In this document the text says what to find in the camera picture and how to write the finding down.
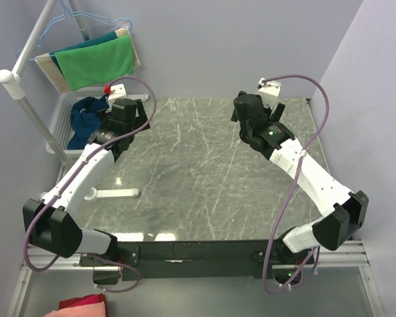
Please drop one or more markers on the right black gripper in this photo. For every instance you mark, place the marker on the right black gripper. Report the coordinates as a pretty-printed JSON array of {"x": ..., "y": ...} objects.
[{"x": 278, "y": 111}]

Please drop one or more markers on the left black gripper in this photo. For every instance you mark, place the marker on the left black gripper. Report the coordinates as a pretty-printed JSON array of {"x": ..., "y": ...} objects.
[{"x": 140, "y": 112}]

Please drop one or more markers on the teal towel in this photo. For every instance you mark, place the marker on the teal towel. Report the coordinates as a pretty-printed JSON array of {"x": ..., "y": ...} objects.
[{"x": 92, "y": 42}]

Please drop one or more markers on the green towel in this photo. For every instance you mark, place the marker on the green towel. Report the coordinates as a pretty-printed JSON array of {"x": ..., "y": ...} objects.
[{"x": 100, "y": 63}]

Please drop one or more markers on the beige towel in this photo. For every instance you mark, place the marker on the beige towel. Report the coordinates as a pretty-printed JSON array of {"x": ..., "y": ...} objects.
[{"x": 54, "y": 74}]

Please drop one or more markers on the red folded shirt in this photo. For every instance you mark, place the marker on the red folded shirt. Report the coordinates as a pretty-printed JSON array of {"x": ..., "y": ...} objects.
[{"x": 81, "y": 301}]

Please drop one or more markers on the pink folded shirt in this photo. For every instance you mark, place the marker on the pink folded shirt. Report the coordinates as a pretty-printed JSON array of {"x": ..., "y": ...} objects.
[{"x": 88, "y": 310}]

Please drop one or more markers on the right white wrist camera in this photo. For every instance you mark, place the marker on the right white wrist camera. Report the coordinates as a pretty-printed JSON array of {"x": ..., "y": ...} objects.
[{"x": 269, "y": 92}]

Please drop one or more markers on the blue wire hanger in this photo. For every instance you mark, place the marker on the blue wire hanger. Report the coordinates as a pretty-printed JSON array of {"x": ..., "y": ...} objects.
[{"x": 70, "y": 9}]

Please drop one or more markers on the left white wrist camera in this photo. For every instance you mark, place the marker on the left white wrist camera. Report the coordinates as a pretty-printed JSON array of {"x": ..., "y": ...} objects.
[{"x": 114, "y": 92}]

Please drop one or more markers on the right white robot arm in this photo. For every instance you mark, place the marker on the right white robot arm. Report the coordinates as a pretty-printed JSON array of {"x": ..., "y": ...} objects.
[{"x": 342, "y": 211}]

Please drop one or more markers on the white plastic basket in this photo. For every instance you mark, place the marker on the white plastic basket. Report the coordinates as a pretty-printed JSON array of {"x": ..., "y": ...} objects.
[{"x": 61, "y": 123}]

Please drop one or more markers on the white clothes rack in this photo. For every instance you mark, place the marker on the white clothes rack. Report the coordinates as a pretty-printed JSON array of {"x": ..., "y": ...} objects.
[{"x": 28, "y": 165}]

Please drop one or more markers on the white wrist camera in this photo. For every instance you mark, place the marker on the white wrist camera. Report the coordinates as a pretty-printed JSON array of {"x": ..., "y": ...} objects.
[
  {"x": 269, "y": 92},
  {"x": 114, "y": 92}
]

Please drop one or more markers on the aluminium rail frame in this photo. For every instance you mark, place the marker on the aluminium rail frame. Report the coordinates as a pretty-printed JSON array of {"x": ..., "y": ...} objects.
[{"x": 343, "y": 286}]

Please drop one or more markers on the black base beam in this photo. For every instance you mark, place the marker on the black base beam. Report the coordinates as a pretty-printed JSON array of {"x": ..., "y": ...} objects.
[{"x": 193, "y": 259}]

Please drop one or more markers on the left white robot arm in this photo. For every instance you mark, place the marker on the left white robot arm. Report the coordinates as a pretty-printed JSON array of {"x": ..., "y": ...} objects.
[{"x": 49, "y": 222}]

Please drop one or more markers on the blue t shirt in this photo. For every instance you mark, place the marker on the blue t shirt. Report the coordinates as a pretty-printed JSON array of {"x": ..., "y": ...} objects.
[{"x": 85, "y": 120}]

